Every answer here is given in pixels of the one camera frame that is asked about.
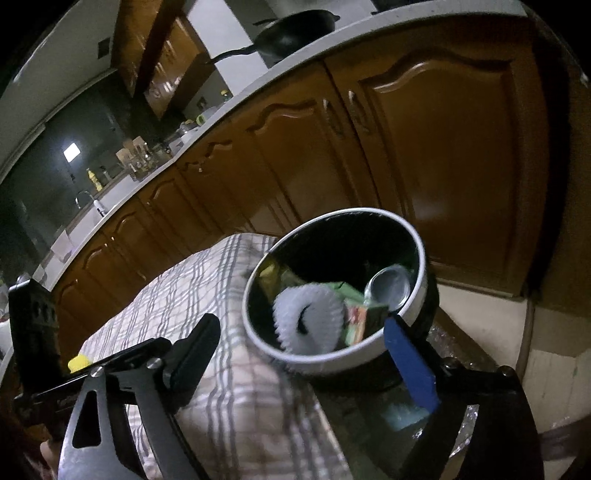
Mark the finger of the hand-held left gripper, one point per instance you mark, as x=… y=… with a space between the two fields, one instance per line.
x=124 y=355

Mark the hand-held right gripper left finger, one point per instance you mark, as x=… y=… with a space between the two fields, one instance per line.
x=194 y=355

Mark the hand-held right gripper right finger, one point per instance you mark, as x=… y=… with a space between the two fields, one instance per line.
x=411 y=369

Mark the green cardboard carton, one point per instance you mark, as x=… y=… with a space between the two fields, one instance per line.
x=358 y=318

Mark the white rimmed black bin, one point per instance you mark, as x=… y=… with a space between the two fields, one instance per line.
x=318 y=362

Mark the yellow wrapper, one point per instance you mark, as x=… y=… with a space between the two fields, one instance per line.
x=272 y=279

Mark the small yellow object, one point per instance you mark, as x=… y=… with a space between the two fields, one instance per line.
x=78 y=363

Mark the plaid checked blanket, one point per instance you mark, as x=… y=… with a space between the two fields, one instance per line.
x=231 y=415

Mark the metal sink faucet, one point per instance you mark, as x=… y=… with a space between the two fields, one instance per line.
x=99 y=205

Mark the dark kitchen window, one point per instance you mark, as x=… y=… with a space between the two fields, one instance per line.
x=46 y=184

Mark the yellow bottle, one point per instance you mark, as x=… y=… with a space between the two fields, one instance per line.
x=93 y=179

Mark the brown wooden kitchen cabinet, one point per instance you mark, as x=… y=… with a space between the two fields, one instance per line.
x=438 y=138

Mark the black wok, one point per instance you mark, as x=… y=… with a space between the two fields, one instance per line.
x=295 y=34

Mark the white kitchen countertop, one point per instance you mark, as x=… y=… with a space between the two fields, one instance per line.
x=415 y=18

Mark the brown wooden wall cabinet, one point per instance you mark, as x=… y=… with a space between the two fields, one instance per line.
x=175 y=64

